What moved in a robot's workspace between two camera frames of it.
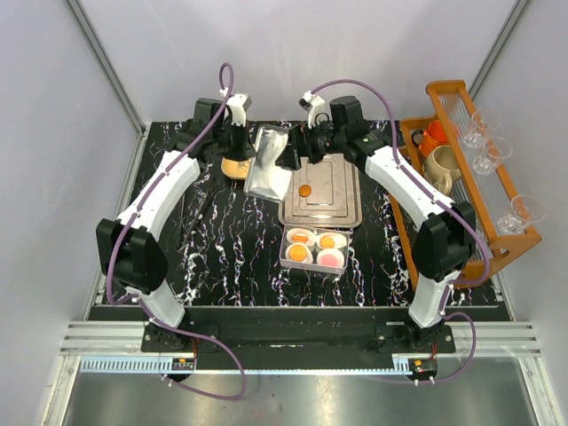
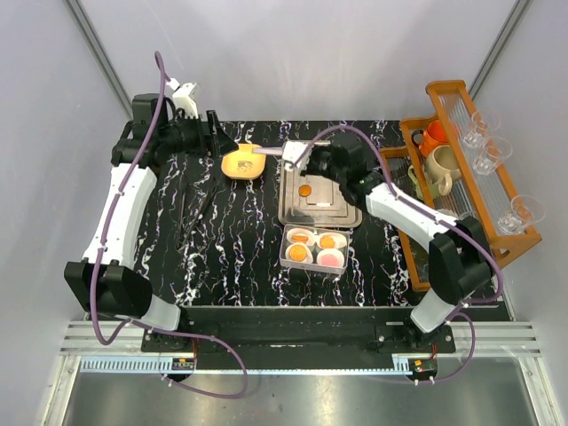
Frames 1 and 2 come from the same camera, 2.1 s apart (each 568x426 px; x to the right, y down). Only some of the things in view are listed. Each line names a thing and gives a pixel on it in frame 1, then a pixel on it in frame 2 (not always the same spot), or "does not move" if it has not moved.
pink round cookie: x=329 y=259 does not move
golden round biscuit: x=297 y=253 does not move
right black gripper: x=301 y=138 -> x=315 y=152
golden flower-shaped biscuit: x=327 y=242 does not move
